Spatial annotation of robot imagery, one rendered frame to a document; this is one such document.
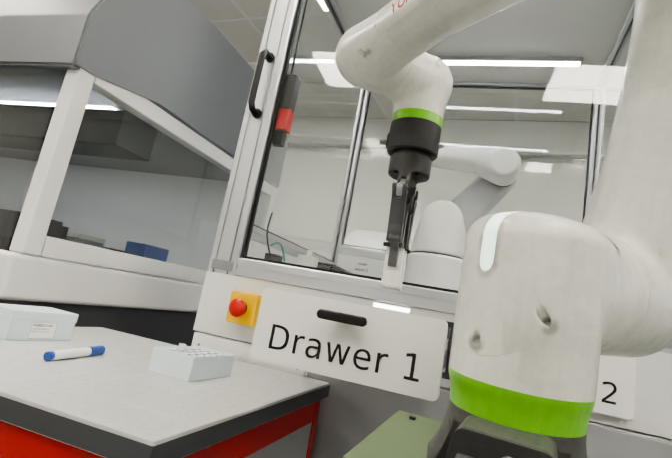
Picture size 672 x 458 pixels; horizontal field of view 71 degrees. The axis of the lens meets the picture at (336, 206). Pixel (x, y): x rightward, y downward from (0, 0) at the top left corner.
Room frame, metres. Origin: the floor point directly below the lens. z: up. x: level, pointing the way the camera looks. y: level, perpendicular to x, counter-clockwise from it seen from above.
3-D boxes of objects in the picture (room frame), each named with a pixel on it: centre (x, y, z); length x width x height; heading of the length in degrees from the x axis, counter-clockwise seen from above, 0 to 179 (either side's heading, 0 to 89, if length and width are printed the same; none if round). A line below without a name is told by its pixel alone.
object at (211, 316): (1.48, -0.35, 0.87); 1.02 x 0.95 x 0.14; 71
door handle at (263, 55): (1.16, 0.26, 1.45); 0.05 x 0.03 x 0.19; 161
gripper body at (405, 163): (0.82, -0.12, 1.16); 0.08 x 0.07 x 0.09; 161
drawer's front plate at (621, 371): (0.93, -0.45, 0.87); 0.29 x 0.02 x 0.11; 71
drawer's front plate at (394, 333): (0.73, -0.05, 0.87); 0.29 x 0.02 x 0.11; 71
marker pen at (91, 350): (0.83, 0.38, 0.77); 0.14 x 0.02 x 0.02; 171
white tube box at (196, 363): (0.88, 0.20, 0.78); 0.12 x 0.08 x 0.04; 157
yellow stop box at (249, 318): (1.13, 0.16, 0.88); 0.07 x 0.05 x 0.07; 71
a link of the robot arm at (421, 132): (0.82, -0.11, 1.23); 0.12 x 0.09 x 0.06; 71
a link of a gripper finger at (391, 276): (0.80, -0.11, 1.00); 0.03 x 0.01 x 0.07; 71
